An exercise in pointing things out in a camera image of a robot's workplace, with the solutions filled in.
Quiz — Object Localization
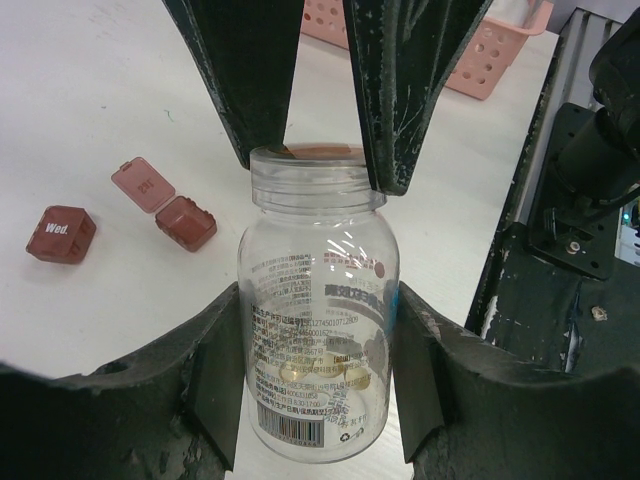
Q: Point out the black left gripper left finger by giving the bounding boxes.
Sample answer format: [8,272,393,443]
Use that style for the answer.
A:
[1,285,244,479]

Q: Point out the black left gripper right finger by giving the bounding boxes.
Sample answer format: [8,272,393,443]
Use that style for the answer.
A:
[394,285,639,479]

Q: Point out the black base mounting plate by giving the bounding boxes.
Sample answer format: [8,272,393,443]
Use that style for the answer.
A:
[483,103,639,375]

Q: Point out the red Sat pill box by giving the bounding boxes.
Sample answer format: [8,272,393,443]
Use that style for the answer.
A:
[111,157,218,252]

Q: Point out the pink perforated basket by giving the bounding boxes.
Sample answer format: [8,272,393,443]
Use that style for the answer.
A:
[301,0,554,100]

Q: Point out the clear pill bottle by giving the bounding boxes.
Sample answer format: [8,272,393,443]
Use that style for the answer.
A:
[237,144,400,464]

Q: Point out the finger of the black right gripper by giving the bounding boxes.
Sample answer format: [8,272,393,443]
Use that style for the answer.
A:
[164,0,304,169]
[343,0,490,196]

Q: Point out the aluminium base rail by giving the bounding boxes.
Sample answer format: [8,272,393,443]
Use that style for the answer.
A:
[463,7,626,331]

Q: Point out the red Wed pill box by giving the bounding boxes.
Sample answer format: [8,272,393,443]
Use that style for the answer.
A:
[26,205,97,265]

